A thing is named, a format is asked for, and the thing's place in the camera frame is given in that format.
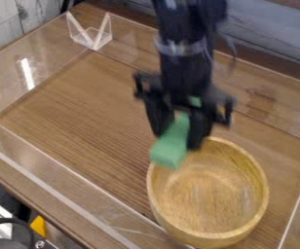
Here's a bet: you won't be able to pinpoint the green rectangular block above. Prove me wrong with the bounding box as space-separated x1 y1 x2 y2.
151 97 203 170

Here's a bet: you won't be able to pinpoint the clear acrylic enclosure walls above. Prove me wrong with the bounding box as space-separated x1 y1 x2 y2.
0 6 300 249

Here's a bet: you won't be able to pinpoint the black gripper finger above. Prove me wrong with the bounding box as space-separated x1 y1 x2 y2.
144 95 175 137
187 105 216 150

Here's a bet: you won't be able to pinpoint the black cable at corner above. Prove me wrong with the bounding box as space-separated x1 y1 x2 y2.
0 217 32 249

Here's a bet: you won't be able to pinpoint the brown wooden bowl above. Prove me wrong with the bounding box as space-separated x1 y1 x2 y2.
147 137 271 249

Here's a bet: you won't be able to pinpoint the yellow and black device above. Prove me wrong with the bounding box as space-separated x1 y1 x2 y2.
0 181 86 249

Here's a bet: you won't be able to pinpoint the clear acrylic corner bracket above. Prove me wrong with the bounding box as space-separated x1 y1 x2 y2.
66 13 113 51

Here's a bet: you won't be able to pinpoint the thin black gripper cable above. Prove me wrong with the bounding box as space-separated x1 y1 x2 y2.
220 32 239 79

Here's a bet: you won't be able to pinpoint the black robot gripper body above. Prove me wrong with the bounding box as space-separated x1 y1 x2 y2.
133 50 236 126

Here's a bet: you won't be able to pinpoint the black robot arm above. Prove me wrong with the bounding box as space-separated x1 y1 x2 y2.
133 0 236 150

